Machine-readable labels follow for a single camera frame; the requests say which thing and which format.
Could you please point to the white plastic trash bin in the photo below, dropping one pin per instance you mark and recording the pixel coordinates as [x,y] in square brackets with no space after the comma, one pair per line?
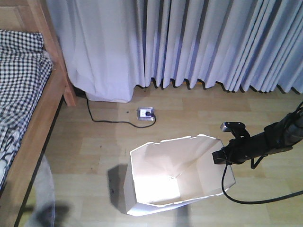
[173,173]

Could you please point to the black white checkered bedding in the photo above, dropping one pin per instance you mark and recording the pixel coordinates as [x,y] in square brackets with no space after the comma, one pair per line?
[25,68]

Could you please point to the white curtain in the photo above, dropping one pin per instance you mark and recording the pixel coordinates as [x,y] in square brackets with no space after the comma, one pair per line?
[111,46]

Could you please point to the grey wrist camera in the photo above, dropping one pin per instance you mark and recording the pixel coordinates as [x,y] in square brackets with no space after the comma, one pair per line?
[238,129]

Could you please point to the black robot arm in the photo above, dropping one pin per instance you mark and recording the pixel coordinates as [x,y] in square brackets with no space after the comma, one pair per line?
[276,138]

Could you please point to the wooden bed frame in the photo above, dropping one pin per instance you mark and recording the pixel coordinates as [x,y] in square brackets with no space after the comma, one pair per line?
[33,16]

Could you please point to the metal floor socket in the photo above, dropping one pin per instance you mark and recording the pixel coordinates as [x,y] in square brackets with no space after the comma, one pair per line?
[145,114]

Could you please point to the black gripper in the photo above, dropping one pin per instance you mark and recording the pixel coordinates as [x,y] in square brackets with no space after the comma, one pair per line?
[236,152]

